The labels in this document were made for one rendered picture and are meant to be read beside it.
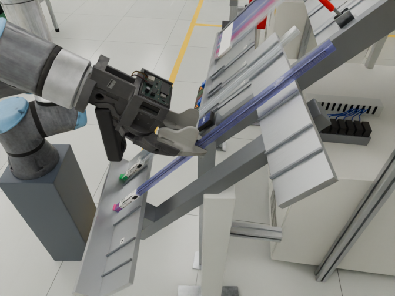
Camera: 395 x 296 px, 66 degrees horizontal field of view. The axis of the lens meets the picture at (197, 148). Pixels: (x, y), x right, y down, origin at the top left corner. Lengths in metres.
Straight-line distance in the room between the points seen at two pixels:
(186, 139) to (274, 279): 1.06
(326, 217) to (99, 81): 0.90
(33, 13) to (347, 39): 0.72
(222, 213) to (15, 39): 0.44
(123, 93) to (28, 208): 0.85
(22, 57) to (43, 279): 1.21
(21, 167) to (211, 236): 0.65
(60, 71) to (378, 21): 0.57
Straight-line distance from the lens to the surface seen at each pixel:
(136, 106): 0.42
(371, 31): 0.71
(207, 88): 1.03
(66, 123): 0.99
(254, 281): 1.42
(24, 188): 1.13
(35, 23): 0.90
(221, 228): 0.66
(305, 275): 1.48
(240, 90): 0.86
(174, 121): 0.50
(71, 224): 1.25
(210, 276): 0.89
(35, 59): 0.44
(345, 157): 1.04
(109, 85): 0.43
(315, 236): 1.24
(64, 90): 0.44
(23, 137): 1.01
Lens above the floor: 1.30
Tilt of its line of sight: 45 degrees down
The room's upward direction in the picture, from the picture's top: straight up
